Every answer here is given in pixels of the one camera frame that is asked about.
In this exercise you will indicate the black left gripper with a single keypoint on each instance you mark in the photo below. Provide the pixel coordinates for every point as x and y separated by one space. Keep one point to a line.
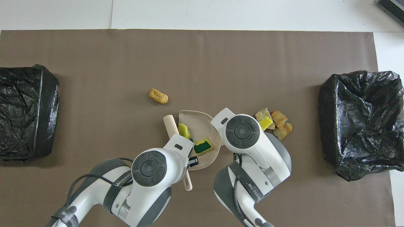
193 161

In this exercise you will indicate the yellow green scouring sponge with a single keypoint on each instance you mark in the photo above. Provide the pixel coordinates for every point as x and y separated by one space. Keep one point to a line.
203 146

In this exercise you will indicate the yellow sponge piece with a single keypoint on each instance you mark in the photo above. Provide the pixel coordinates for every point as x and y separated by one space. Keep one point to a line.
266 123
183 130

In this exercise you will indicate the pale pink plastic dustpan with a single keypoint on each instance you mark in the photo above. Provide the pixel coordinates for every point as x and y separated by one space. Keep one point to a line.
202 126

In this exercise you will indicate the beige hand brush black bristles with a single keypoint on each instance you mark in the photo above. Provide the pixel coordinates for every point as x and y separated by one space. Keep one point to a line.
170 124

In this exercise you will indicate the brown toy bread roll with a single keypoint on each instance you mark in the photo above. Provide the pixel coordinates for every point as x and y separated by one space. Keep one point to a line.
158 96

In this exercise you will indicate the pale toy bread piece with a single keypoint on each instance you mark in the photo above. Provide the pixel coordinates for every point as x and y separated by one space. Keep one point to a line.
262 114

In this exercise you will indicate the orange toy croissant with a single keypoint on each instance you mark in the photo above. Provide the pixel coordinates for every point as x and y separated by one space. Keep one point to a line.
279 118
283 131

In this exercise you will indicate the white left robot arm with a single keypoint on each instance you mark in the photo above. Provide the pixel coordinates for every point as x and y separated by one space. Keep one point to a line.
151 176

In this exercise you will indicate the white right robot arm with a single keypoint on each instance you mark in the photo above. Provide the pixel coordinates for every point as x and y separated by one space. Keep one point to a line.
249 138

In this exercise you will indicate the bin with loose black bag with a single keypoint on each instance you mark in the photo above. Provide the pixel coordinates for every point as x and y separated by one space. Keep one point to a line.
363 126

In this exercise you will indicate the bin with tight black bag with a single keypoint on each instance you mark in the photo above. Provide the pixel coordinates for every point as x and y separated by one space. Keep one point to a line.
25 110

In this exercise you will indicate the brown paper table mat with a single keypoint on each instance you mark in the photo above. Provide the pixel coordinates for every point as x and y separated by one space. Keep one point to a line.
221 47

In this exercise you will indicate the dark grey ribbed object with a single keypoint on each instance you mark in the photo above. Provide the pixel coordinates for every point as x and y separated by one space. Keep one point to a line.
393 9

